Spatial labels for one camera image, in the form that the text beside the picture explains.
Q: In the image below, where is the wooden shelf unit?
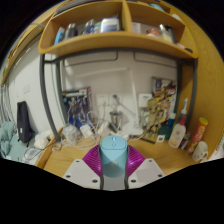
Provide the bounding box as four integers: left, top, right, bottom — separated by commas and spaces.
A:
38, 0, 198, 60

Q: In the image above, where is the clear plastic jar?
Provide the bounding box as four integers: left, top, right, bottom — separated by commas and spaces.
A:
62, 124, 78, 144

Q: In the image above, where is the light blue computer mouse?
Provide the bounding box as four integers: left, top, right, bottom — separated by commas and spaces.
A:
98, 135, 129, 178

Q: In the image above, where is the white cable tangle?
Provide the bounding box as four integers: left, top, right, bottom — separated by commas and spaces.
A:
54, 111, 134, 151

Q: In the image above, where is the white printed mug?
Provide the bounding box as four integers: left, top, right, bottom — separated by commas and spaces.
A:
192, 140, 210, 163

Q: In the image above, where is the white lotion bottle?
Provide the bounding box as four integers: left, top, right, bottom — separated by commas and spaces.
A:
167, 114, 188, 149

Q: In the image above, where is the white wall socket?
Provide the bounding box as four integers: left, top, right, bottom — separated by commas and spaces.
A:
95, 93, 110, 108

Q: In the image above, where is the large white power adapter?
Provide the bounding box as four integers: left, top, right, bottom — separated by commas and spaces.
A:
96, 120, 113, 134

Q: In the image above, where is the robot model kit box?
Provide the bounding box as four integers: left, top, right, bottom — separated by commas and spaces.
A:
61, 87, 94, 129

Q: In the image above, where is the bed with teal bedding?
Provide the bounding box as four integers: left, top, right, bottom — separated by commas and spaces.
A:
0, 120, 51, 164

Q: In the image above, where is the metal cup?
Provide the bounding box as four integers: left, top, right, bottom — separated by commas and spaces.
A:
109, 110, 124, 127

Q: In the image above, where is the black backpack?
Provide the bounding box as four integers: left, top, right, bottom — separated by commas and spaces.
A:
16, 100, 34, 145

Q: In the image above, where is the white crumpled cloth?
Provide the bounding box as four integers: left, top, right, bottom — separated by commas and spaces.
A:
33, 131, 51, 150

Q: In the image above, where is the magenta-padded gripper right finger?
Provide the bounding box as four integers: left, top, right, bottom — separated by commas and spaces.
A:
125, 145, 166, 190

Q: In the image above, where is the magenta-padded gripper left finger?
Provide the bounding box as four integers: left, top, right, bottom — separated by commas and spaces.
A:
62, 145, 103, 191

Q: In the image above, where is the red chips can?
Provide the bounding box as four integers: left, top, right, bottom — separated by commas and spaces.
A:
186, 116, 209, 154

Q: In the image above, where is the colourful printed box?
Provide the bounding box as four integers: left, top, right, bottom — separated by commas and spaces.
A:
151, 77, 178, 104

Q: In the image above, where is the small white charger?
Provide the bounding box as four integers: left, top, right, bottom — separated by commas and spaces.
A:
79, 124, 95, 139

